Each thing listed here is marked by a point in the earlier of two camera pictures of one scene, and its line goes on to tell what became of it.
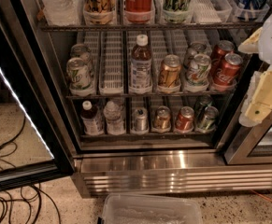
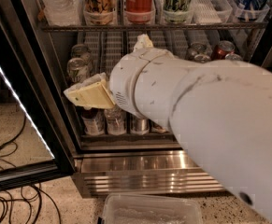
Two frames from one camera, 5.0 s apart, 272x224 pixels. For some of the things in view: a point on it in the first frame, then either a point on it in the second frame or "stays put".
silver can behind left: x=83 y=51 stays put
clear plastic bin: x=150 y=209 stays put
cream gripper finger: x=266 y=90 → x=91 y=93
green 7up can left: x=80 y=81 stays put
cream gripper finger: x=251 y=45 → x=142 y=42
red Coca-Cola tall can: x=139 y=5 stays put
